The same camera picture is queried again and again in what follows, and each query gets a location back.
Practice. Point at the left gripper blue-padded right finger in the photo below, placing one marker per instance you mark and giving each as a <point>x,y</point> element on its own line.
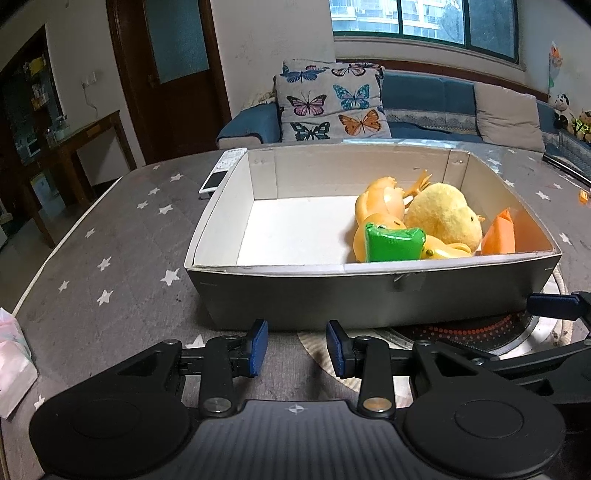
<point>368,359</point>

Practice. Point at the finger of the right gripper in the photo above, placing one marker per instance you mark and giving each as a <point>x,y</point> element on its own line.
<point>572,307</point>

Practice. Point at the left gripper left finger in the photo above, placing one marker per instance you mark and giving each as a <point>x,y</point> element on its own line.
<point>225,358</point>

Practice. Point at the green bean bag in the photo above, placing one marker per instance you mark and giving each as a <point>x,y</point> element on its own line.
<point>384,244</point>

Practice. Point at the yellow plush chick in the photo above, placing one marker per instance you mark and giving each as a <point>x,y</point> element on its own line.
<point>442,211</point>

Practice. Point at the small orange toy block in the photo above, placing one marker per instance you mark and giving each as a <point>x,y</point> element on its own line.
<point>583,196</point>

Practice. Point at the black rod on table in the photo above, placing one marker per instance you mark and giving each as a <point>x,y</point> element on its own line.
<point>566,168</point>

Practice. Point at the white cardboard box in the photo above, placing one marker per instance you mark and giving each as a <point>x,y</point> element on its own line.
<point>275,241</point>

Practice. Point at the orange plastic duck toy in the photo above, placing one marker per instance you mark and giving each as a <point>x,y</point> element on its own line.
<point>385,203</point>

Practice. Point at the panda plush toy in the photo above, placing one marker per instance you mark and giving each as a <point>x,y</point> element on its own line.
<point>562,113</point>

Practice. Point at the beige cushion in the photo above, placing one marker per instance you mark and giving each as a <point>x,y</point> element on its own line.
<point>508,118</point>

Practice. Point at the white remote control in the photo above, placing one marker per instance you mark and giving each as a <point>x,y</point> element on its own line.
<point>224,164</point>

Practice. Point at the pink tissue pack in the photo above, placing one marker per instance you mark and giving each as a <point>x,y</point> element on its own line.
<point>17,370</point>

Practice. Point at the blue sofa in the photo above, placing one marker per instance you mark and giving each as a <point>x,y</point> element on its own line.
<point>418,106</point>

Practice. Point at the butterfly print pillow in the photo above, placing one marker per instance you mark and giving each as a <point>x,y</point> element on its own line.
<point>331,101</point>

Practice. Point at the dark wooden side table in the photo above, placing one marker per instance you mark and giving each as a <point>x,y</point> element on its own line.
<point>64,154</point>

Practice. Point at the green framed window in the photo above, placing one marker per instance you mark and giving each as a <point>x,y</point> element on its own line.
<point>484,26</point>

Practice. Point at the dark wooden door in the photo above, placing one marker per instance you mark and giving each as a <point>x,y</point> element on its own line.
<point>168,62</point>

